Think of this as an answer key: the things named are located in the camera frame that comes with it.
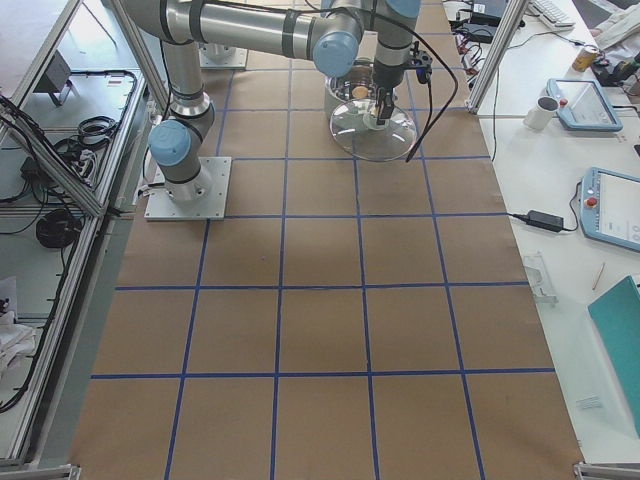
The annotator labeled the black power brick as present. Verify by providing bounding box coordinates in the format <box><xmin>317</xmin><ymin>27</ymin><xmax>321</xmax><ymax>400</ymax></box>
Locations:
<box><xmin>460</xmin><ymin>24</ymin><xmax>497</xmax><ymax>44</ymax></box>

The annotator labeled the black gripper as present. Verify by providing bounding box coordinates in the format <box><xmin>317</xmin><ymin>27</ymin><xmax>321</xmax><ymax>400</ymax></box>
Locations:
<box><xmin>373</xmin><ymin>60</ymin><xmax>404</xmax><ymax>125</ymax></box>

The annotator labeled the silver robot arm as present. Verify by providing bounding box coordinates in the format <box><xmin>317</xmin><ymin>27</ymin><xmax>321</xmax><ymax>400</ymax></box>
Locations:
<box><xmin>123</xmin><ymin>1</ymin><xmax>420</xmax><ymax>188</ymax></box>

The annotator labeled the clear plastic holder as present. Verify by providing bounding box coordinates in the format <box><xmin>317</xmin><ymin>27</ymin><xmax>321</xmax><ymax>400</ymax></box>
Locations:
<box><xmin>522</xmin><ymin>252</ymin><xmax>558</xmax><ymax>305</ymax></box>

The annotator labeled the black power adapter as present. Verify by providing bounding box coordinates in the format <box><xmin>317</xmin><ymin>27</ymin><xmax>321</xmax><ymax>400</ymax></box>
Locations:
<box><xmin>527</xmin><ymin>210</ymin><xmax>564</xmax><ymax>232</ymax></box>

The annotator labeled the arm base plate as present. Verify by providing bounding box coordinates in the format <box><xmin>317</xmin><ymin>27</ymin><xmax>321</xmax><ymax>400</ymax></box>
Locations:
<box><xmin>144</xmin><ymin>157</ymin><xmax>232</xmax><ymax>221</ymax></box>
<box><xmin>199</xmin><ymin>44</ymin><xmax>248</xmax><ymax>70</ymax></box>

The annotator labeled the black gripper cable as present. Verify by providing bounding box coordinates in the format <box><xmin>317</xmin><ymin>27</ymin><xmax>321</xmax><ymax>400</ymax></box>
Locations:
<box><xmin>367</xmin><ymin>0</ymin><xmax>460</xmax><ymax>164</ymax></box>

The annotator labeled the yellow can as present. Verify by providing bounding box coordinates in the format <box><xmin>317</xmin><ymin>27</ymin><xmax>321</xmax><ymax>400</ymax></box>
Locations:
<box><xmin>571</xmin><ymin>45</ymin><xmax>600</xmax><ymax>72</ymax></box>

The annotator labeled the brown egg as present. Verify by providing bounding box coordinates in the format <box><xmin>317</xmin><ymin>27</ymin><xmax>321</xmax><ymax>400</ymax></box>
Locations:
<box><xmin>351</xmin><ymin>86</ymin><xmax>369</xmax><ymax>99</ymax></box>

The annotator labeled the far teach pendant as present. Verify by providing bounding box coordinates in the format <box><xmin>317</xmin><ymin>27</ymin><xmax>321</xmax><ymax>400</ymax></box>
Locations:
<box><xmin>546</xmin><ymin>79</ymin><xmax>623</xmax><ymax>132</ymax></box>

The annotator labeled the brown paper table mat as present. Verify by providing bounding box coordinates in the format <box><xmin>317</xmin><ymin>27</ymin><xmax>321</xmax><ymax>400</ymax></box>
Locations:
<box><xmin>69</xmin><ymin>1</ymin><xmax>581</xmax><ymax>479</ymax></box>

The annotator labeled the white mug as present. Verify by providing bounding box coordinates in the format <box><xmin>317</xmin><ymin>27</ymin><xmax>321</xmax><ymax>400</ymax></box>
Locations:
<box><xmin>523</xmin><ymin>96</ymin><xmax>559</xmax><ymax>131</ymax></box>

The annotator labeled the coiled black cable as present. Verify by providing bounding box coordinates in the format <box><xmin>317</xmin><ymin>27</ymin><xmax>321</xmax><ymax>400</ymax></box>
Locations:
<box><xmin>35</xmin><ymin>208</ymin><xmax>84</xmax><ymax>250</ymax></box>

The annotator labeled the wooden stick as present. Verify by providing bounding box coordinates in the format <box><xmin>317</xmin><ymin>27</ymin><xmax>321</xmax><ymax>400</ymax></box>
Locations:
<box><xmin>592</xmin><ymin>262</ymin><xmax>606</xmax><ymax>291</ymax></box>

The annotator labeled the aluminium frame post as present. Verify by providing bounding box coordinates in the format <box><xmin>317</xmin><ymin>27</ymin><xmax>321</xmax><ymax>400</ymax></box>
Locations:
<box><xmin>467</xmin><ymin>0</ymin><xmax>528</xmax><ymax>114</ymax></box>

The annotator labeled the white keyboard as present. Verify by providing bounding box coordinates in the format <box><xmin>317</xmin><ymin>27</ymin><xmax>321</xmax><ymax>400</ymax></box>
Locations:
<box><xmin>528</xmin><ymin>0</ymin><xmax>575</xmax><ymax>31</ymax></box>

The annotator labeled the teal folder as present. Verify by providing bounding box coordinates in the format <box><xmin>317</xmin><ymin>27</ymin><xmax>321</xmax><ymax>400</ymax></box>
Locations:
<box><xmin>588</xmin><ymin>275</ymin><xmax>639</xmax><ymax>433</ymax></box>

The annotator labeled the teach pendant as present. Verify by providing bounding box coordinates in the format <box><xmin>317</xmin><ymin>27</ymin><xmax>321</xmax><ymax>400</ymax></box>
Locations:
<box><xmin>546</xmin><ymin>79</ymin><xmax>623</xmax><ymax>132</ymax></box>
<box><xmin>579</xmin><ymin>167</ymin><xmax>639</xmax><ymax>252</ymax></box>

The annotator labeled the glass pot lid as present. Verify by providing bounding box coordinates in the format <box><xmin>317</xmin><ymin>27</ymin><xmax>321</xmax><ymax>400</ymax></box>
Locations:
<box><xmin>329</xmin><ymin>99</ymin><xmax>418</xmax><ymax>162</ymax></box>

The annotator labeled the small grey box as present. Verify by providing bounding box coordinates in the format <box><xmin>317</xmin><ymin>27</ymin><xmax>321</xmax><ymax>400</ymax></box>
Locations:
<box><xmin>34</xmin><ymin>51</ymin><xmax>73</xmax><ymax>107</ymax></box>

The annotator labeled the pale green cooking pot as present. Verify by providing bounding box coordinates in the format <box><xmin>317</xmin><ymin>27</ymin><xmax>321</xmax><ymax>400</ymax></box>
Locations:
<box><xmin>324</xmin><ymin>57</ymin><xmax>405</xmax><ymax>131</ymax></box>

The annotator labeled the near teach pendant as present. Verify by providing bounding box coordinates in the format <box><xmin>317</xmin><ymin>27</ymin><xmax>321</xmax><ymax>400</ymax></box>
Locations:
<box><xmin>579</xmin><ymin>167</ymin><xmax>639</xmax><ymax>252</ymax></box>

